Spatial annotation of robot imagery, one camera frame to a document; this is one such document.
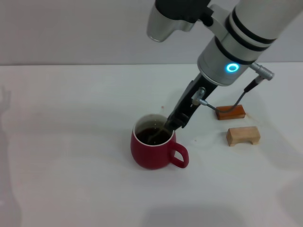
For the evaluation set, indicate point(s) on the silver black wrist camera housing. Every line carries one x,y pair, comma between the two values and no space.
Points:
170,21

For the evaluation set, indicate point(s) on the red ceramic coffee cup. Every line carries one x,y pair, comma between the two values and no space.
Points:
149,157

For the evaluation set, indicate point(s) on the light wooden arch block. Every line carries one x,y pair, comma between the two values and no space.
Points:
241,134

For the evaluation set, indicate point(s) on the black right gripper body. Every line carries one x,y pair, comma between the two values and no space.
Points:
187,101

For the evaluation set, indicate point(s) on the dark orange wooden block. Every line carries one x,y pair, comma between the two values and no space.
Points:
239,113

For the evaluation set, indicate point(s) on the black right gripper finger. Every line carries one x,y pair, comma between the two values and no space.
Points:
182,120
171,123

